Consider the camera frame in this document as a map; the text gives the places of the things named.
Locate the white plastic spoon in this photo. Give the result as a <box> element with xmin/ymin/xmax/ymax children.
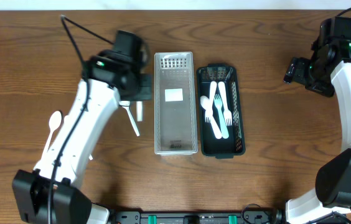
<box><xmin>136</xmin><ymin>101</ymin><xmax>143</xmax><ymax>122</ymax></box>
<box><xmin>42</xmin><ymin>110</ymin><xmax>63</xmax><ymax>157</ymax></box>
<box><xmin>119</xmin><ymin>101</ymin><xmax>140</xmax><ymax>136</ymax></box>

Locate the white spork rounded head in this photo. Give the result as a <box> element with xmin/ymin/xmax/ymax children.
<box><xmin>200</xmin><ymin>96</ymin><xmax>222</xmax><ymax>139</ymax></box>

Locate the pale pink plastic fork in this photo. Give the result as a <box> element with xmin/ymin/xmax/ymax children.
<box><xmin>205</xmin><ymin>81</ymin><xmax>217</xmax><ymax>123</ymax></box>

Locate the white plastic fork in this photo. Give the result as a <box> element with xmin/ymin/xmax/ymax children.
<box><xmin>218</xmin><ymin>82</ymin><xmax>232</xmax><ymax>126</ymax></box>

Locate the pale green plastic fork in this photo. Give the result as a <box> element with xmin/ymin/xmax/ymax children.
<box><xmin>214</xmin><ymin>94</ymin><xmax>229</xmax><ymax>139</ymax></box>

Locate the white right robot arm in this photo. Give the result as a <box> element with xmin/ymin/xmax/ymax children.
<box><xmin>284</xmin><ymin>38</ymin><xmax>351</xmax><ymax>223</ymax></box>

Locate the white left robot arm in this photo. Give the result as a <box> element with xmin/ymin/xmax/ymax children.
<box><xmin>12</xmin><ymin>50</ymin><xmax>152</xmax><ymax>223</ymax></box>

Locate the white label in basket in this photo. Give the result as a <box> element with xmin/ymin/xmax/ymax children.
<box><xmin>164</xmin><ymin>88</ymin><xmax>184</xmax><ymax>102</ymax></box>

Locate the clear perforated plastic basket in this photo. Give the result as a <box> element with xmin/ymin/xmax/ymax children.
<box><xmin>154</xmin><ymin>52</ymin><xmax>198</xmax><ymax>156</ymax></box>

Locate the dark green plastic basket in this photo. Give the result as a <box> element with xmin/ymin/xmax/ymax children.
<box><xmin>196</xmin><ymin>63</ymin><xmax>245</xmax><ymax>159</ymax></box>

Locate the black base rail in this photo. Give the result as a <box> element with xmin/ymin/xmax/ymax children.
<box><xmin>108</xmin><ymin>204</ymin><xmax>286</xmax><ymax>224</ymax></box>

